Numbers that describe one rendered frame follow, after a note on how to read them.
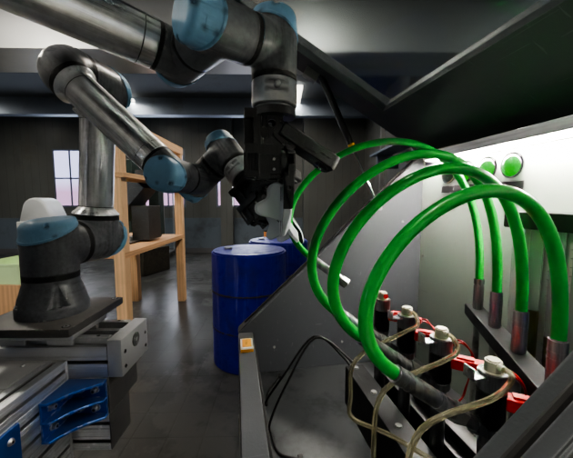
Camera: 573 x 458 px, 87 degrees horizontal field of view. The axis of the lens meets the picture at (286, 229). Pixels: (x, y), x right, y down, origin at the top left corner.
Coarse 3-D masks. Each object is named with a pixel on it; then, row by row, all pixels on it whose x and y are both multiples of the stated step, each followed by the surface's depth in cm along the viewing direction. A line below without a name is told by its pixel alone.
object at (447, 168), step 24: (432, 168) 36; (456, 168) 37; (480, 168) 38; (384, 192) 36; (360, 216) 36; (336, 264) 35; (336, 288) 36; (336, 312) 36; (528, 312) 41; (408, 360) 39
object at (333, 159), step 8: (288, 128) 49; (296, 128) 49; (288, 136) 49; (296, 136) 49; (304, 136) 50; (296, 144) 49; (304, 144) 50; (312, 144) 50; (320, 144) 50; (296, 152) 53; (304, 152) 50; (312, 152) 50; (320, 152) 50; (328, 152) 50; (312, 160) 52; (320, 160) 50; (328, 160) 51; (336, 160) 51; (320, 168) 52; (328, 168) 51
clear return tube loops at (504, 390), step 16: (416, 320) 44; (448, 336) 38; (352, 368) 42; (432, 368) 35; (352, 384) 42; (512, 384) 29; (352, 400) 42; (480, 400) 28; (496, 400) 28; (352, 416) 41; (432, 416) 28; (448, 416) 27; (384, 432) 39; (416, 432) 27; (416, 448) 36
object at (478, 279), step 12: (360, 144) 60; (372, 144) 60; (384, 144) 60; (396, 144) 59; (408, 144) 58; (420, 144) 58; (300, 192) 64; (468, 204) 57; (480, 228) 57; (480, 240) 57; (300, 252) 65; (480, 252) 57; (480, 264) 57; (480, 276) 58
